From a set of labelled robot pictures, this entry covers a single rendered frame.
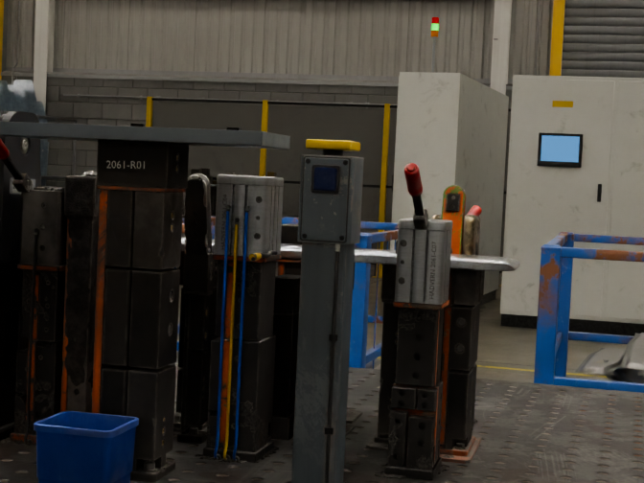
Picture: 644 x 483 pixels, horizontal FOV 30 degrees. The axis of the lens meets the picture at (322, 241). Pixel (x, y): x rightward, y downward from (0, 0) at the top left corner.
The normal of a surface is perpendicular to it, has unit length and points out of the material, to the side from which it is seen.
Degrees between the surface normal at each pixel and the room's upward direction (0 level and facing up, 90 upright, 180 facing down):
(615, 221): 90
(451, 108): 90
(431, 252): 90
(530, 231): 90
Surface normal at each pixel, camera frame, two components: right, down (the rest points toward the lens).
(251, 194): -0.23, 0.04
